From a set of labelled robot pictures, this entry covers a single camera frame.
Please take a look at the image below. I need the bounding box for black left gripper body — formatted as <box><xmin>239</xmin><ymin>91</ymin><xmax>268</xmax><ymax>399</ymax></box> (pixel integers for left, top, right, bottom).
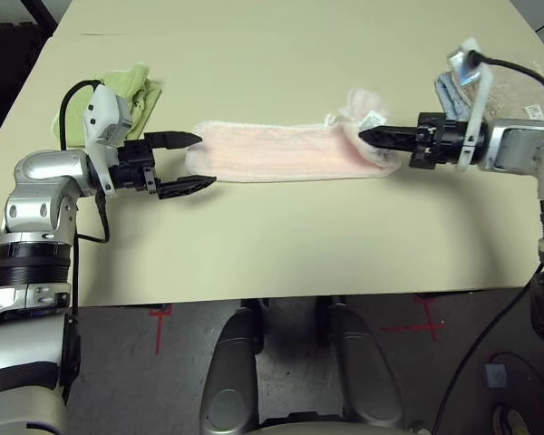
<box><xmin>108</xmin><ymin>133</ymin><xmax>162</xmax><ymax>197</ymax></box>

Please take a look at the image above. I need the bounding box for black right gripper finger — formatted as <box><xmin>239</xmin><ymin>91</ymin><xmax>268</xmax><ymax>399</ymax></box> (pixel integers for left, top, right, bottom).
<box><xmin>357</xmin><ymin>125</ymin><xmax>420</xmax><ymax>140</ymax></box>
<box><xmin>360</xmin><ymin>134</ymin><xmax>420</xmax><ymax>154</ymax></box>

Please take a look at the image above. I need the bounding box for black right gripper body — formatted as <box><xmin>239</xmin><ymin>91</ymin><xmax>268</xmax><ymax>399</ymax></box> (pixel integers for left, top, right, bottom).
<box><xmin>410</xmin><ymin>112</ymin><xmax>475</xmax><ymax>172</ymax></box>

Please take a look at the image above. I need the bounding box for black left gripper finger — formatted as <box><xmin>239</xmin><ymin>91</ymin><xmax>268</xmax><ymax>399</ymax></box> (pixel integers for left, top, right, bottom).
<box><xmin>144</xmin><ymin>130</ymin><xmax>204</xmax><ymax>151</ymax></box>
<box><xmin>156</xmin><ymin>175</ymin><xmax>218</xmax><ymax>201</ymax></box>

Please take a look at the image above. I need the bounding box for pink terry towel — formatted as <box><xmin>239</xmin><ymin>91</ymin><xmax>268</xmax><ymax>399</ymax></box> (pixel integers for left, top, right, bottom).
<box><xmin>184</xmin><ymin>88</ymin><xmax>403</xmax><ymax>183</ymax></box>

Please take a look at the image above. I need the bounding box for light blue folded towel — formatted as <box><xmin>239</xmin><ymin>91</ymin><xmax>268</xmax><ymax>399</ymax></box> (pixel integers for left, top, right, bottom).
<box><xmin>433</xmin><ymin>71</ymin><xmax>475</xmax><ymax>121</ymax></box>

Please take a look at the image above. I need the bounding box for green folded towel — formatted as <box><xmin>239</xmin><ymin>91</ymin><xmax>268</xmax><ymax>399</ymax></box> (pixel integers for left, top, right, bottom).
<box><xmin>50</xmin><ymin>63</ymin><xmax>163</xmax><ymax>146</ymax></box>

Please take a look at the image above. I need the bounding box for beige folded towel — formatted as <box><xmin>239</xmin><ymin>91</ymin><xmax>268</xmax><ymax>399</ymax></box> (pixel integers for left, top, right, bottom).
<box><xmin>461</xmin><ymin>58</ymin><xmax>544</xmax><ymax>126</ymax></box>

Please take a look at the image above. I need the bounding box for black foam floor mat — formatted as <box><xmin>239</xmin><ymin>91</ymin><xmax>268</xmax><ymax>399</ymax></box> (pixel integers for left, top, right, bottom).
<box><xmin>0</xmin><ymin>22</ymin><xmax>51</xmax><ymax>150</ymax></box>

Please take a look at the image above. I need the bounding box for grey left robot leg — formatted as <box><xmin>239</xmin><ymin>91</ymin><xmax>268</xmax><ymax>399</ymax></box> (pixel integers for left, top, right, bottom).
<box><xmin>199</xmin><ymin>301</ymin><xmax>267</xmax><ymax>435</ymax></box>

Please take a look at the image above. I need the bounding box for grey robot leg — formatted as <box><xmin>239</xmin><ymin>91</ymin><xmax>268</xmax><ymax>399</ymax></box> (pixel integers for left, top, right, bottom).
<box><xmin>199</xmin><ymin>301</ymin><xmax>267</xmax><ymax>435</ymax></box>
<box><xmin>316</xmin><ymin>296</ymin><xmax>404</xmax><ymax>430</ymax></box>

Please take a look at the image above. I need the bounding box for grey right robot leg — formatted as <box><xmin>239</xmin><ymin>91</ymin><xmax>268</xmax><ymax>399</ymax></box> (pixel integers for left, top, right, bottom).
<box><xmin>316</xmin><ymin>296</ymin><xmax>404</xmax><ymax>430</ymax></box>

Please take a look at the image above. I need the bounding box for small grey floor box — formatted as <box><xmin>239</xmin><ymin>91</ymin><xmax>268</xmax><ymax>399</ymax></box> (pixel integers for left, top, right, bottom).
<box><xmin>483</xmin><ymin>362</ymin><xmax>509</xmax><ymax>389</ymax></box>

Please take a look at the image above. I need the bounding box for grey sneaker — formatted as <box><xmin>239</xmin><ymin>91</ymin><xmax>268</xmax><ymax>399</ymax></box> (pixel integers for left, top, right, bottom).
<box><xmin>491</xmin><ymin>401</ymin><xmax>539</xmax><ymax>435</ymax></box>

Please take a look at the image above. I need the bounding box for beige robot waist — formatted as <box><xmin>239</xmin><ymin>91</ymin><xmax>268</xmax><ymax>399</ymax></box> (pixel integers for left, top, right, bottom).
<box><xmin>253</xmin><ymin>419</ymin><xmax>432</xmax><ymax>435</ymax></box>

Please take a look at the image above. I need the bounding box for black left wrist camera cable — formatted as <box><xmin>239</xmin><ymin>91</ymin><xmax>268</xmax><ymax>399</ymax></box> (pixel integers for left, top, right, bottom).
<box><xmin>58</xmin><ymin>80</ymin><xmax>112</xmax><ymax>318</ymax></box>

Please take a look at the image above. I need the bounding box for black metal frame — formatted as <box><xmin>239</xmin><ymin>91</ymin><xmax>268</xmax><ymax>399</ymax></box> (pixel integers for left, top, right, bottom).
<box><xmin>20</xmin><ymin>0</ymin><xmax>58</xmax><ymax>35</ymax></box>

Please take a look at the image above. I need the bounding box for thin black floor cable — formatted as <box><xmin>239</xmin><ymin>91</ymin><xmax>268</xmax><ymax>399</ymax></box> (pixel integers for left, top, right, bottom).
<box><xmin>487</xmin><ymin>352</ymin><xmax>544</xmax><ymax>435</ymax></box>

